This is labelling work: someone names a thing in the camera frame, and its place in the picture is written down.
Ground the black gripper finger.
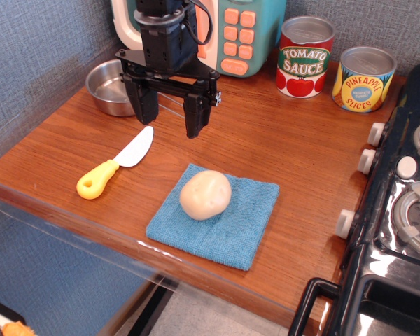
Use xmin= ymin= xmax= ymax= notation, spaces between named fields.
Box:
xmin=183 ymin=93 xmax=211 ymax=139
xmin=122 ymin=74 xmax=159 ymax=125

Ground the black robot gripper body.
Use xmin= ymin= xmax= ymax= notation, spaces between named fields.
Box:
xmin=116 ymin=6 xmax=221 ymax=106

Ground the small steel pot with handle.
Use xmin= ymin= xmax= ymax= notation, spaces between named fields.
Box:
xmin=85 ymin=59 xmax=135 ymax=117

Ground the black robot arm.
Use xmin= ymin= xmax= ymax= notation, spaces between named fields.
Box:
xmin=116 ymin=1 xmax=221 ymax=139

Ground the beige toy potato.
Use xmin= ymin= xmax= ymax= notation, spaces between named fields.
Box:
xmin=179 ymin=170 xmax=232 ymax=221

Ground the teal toy microwave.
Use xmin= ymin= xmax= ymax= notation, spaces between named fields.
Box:
xmin=110 ymin=0 xmax=288 ymax=78

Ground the tomato sauce can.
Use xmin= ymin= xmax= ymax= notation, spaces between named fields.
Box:
xmin=276 ymin=16 xmax=335 ymax=98

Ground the blue folded cloth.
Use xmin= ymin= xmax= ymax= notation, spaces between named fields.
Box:
xmin=146 ymin=164 xmax=279 ymax=271

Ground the pineapple slices can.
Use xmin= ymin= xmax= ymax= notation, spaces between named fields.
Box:
xmin=332 ymin=46 xmax=397 ymax=113

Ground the black toy stove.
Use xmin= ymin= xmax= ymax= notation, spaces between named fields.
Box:
xmin=289 ymin=64 xmax=420 ymax=335

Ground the orange fuzzy object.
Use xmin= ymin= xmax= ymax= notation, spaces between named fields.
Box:
xmin=2 ymin=321 xmax=36 ymax=336

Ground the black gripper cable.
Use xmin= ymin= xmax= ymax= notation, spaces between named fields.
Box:
xmin=181 ymin=0 xmax=214 ymax=46

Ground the toy knife yellow handle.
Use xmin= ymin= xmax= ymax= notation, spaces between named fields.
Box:
xmin=76 ymin=126 xmax=154 ymax=200

